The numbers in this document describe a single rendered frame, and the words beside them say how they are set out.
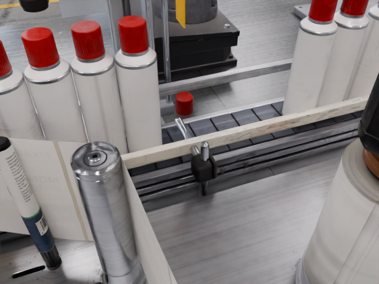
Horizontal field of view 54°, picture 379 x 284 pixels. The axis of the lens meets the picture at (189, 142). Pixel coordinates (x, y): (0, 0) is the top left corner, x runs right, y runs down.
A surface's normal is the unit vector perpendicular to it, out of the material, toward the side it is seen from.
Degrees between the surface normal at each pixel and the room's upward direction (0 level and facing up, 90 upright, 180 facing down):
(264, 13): 0
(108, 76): 90
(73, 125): 90
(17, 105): 90
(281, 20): 0
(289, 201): 0
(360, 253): 92
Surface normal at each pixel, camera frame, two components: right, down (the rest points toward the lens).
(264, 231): 0.00, -0.74
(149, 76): 0.63, 0.52
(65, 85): 0.81, 0.40
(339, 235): -0.88, 0.35
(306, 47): -0.69, 0.48
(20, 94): 0.93, 0.24
